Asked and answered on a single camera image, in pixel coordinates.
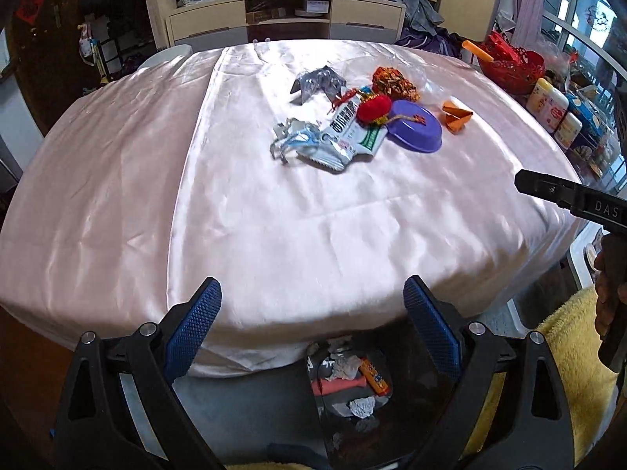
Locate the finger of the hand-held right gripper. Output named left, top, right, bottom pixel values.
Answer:
left=514, top=169, right=574, bottom=212

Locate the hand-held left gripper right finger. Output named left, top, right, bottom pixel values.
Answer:
left=402, top=275, right=576, bottom=470

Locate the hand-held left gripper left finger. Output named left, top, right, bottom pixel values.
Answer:
left=51, top=277, right=226, bottom=470

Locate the orange paper box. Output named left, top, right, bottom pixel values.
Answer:
left=441, top=100, right=475, bottom=134

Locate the black trash bin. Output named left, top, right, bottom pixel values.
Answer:
left=306, top=335, right=444, bottom=470

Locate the purple plastic bowl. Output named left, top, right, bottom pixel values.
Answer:
left=384, top=99, right=444, bottom=154

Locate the orange patterned wrapper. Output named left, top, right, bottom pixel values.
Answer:
left=371, top=66, right=422, bottom=103

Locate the white snack wrapper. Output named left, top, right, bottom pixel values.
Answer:
left=298, top=105, right=389, bottom=174

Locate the silver blue wrapper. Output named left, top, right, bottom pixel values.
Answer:
left=269, top=117, right=325, bottom=164

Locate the silver foil wrapper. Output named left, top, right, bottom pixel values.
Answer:
left=291, top=66, right=347, bottom=107

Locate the person's right hand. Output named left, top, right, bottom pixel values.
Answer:
left=594, top=249, right=627, bottom=341

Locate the small white bottle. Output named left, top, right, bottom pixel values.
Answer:
left=553, top=112, right=584, bottom=150

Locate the orange snack packet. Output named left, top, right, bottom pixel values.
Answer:
left=360, top=358, right=393, bottom=397

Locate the pink label white bottle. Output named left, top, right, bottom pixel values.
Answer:
left=526, top=77, right=570, bottom=134

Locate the blue patterned tin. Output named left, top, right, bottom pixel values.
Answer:
left=568, top=90, right=609, bottom=144

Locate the crumpled white paper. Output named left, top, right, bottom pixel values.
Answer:
left=321, top=338, right=364, bottom=381
left=347, top=396, right=376, bottom=420

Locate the pink satin tablecloth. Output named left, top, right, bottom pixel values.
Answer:
left=0, top=39, right=589, bottom=379

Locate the red openwork basket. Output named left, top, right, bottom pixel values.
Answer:
left=477, top=31, right=547, bottom=97

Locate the yellow fleece blanket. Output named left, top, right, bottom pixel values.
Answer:
left=460, top=286, right=620, bottom=457

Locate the orange tube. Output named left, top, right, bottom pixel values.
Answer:
left=461, top=40, right=495, bottom=63

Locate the large window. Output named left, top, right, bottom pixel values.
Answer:
left=541, top=0, right=627, bottom=123

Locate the purple bag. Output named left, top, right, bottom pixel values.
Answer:
left=394, top=28, right=464, bottom=60

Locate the grey jacket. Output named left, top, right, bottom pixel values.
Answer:
left=396, top=0, right=449, bottom=36

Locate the white round stool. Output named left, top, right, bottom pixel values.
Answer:
left=138, top=44, right=195, bottom=71

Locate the beige grey TV cabinet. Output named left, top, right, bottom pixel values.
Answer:
left=164, top=0, right=407, bottom=52

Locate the dark brown door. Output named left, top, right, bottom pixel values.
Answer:
left=7, top=0, right=85, bottom=134

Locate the red diamond door sign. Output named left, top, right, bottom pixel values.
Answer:
left=17, top=0, right=46, bottom=23

